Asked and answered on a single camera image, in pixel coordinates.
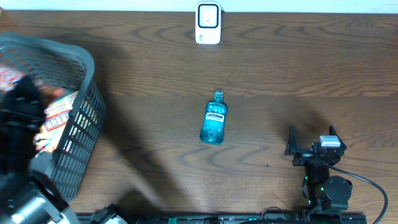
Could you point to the yellow snack bag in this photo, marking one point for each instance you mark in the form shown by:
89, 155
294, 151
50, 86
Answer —
57, 115

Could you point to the dark grey plastic basket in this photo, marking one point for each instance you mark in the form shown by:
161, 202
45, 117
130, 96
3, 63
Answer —
67, 139

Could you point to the white barcode scanner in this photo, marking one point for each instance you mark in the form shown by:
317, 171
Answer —
208, 23

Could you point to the blue Listerine mouthwash bottle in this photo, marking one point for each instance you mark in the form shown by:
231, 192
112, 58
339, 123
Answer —
212, 131

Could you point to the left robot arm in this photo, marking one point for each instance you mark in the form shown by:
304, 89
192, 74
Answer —
29, 196

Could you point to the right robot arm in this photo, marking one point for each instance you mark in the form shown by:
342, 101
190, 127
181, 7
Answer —
326, 193

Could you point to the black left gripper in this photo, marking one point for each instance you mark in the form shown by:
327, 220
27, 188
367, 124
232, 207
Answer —
18, 115

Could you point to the orange red snack stick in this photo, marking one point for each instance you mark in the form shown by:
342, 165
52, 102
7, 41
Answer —
10, 77

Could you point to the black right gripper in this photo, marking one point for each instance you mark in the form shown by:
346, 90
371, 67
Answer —
292, 149

